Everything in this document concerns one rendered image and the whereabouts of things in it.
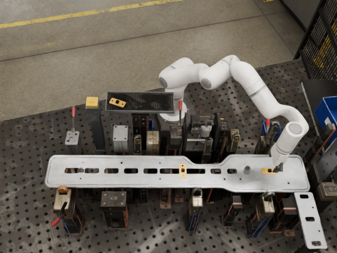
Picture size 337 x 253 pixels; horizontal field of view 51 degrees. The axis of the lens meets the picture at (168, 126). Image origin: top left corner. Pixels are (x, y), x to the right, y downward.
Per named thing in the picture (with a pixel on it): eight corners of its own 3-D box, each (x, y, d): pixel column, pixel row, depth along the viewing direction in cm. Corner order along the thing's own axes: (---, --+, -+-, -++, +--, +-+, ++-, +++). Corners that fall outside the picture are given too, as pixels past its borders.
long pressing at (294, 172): (42, 193, 178) (41, 191, 176) (50, 153, 190) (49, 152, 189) (311, 193, 185) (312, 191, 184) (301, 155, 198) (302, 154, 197)
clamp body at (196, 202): (182, 234, 198) (188, 210, 170) (181, 213, 205) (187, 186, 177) (199, 233, 199) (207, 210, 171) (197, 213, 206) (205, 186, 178)
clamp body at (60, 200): (63, 239, 194) (48, 214, 164) (67, 213, 202) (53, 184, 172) (83, 239, 194) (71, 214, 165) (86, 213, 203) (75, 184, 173)
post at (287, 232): (284, 236, 200) (302, 218, 177) (280, 218, 206) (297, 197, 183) (295, 236, 200) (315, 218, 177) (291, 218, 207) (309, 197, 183)
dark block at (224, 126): (209, 168, 223) (220, 130, 189) (208, 158, 227) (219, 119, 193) (216, 168, 223) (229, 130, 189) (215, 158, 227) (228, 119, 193)
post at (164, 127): (158, 166, 222) (160, 130, 189) (158, 159, 225) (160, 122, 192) (166, 166, 222) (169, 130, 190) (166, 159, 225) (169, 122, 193)
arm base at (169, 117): (153, 104, 239) (154, 87, 223) (178, 95, 244) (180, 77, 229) (166, 125, 230) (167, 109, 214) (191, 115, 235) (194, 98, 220)
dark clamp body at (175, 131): (164, 175, 219) (166, 141, 188) (163, 156, 227) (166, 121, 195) (181, 175, 220) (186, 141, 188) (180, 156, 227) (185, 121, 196)
